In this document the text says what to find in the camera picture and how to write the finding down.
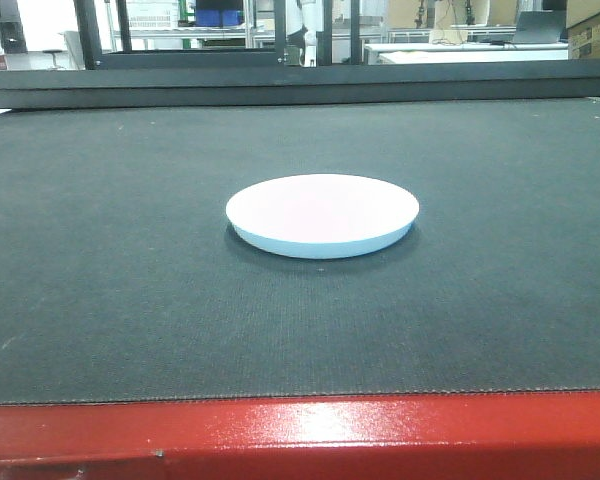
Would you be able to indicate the light blue round tray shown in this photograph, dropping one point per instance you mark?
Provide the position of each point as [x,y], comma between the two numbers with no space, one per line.
[322,216]

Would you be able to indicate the white background table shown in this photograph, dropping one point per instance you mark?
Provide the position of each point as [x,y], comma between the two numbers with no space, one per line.
[426,53]

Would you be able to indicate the black stool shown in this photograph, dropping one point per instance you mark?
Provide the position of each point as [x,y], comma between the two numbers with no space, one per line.
[54,54]

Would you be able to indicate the laptop on background table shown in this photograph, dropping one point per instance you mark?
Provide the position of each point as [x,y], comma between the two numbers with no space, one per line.
[535,28]

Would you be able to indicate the red metal front edge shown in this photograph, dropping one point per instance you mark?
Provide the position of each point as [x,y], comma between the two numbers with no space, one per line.
[459,436]

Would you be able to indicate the blue storage bin background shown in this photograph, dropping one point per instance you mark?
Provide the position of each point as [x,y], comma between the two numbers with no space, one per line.
[218,13]

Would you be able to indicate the cardboard box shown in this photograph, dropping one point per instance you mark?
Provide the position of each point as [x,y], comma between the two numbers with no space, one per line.
[583,29]

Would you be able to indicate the black metal frame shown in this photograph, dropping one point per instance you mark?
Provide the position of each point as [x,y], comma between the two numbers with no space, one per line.
[298,26]

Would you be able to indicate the black fabric table mat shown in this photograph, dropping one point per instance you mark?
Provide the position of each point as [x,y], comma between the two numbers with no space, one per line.
[121,279]

